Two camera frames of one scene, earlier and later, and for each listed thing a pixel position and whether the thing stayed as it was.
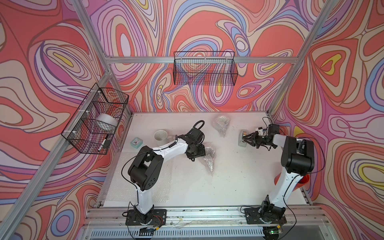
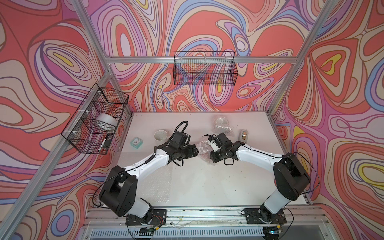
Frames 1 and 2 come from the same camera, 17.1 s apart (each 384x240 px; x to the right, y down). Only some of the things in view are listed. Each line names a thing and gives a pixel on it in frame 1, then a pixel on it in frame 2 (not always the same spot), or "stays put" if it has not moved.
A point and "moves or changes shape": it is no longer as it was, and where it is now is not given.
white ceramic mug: [161, 136] stays put
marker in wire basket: [101, 145] stays put
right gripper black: [253, 138] to [214, 159]
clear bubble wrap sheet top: [221, 123] moves or changes shape
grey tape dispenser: [241, 143] stays put
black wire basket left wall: [91, 127] stays put
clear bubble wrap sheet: [208, 160] moves or changes shape
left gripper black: [202, 152] to [192, 152]
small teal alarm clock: [136, 142] stays put
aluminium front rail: [104, 217] stays put
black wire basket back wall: [205, 68] stays put
